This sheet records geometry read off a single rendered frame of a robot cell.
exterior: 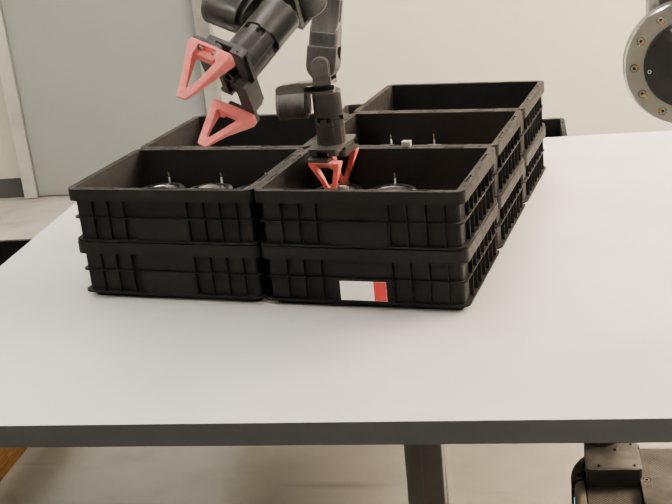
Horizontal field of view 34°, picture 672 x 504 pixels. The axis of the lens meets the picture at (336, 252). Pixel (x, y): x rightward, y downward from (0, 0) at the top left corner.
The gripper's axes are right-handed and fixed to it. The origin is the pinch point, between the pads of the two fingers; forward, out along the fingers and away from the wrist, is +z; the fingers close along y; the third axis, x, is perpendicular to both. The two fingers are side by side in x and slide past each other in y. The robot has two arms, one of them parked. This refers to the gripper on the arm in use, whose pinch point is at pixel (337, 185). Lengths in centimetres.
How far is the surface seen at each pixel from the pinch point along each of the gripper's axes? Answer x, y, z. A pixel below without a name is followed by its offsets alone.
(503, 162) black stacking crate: 29.0, -18.9, 1.1
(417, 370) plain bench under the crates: 31, 43, 15
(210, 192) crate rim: -15.0, 23.5, -6.6
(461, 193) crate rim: 32.5, 18.7, -6.2
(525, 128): 27, -45, 2
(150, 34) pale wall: -208, -250, 21
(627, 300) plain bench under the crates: 59, 9, 17
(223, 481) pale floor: -49, -13, 88
